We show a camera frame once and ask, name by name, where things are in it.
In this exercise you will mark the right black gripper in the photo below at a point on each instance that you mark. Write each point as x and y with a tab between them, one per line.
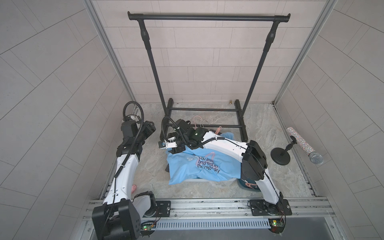
179	147

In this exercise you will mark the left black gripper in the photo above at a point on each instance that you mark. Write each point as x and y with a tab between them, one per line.
147	128

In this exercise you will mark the pink wire hanger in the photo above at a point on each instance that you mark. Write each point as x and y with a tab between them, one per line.
196	121

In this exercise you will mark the light blue printed t-shirt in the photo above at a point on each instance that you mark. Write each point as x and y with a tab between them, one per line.
217	161

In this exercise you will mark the pink clothespin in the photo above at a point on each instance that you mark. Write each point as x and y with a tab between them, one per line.
218	130
133	189

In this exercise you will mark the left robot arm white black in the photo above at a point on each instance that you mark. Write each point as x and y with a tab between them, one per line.
119	217

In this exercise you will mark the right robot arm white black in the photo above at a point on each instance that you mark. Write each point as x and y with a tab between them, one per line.
254	165

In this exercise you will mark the pink clothespin on floor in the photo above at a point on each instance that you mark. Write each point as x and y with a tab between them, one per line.
133	189

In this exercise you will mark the teal plastic tray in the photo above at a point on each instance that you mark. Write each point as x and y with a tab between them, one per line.
252	186

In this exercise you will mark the left circuit board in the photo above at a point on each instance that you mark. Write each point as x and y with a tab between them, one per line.
147	228

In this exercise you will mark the circuit board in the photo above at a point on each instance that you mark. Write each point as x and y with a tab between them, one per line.
147	228
277	226

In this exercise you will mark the glitter microphone on stand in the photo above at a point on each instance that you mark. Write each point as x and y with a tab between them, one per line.
281	156

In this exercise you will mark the right circuit board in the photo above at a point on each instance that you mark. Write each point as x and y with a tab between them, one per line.
277	226

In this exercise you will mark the black clothes rack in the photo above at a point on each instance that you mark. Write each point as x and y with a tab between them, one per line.
238	109

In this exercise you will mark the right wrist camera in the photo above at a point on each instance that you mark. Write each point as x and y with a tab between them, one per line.
168	143

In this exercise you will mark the silver wire hanger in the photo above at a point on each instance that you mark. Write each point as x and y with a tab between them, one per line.
203	122

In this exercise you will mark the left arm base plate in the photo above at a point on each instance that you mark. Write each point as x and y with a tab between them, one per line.
159	209

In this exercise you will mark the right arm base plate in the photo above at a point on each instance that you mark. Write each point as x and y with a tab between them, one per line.
263	208

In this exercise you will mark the aluminium mounting rail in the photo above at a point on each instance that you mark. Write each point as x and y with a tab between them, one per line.
182	209

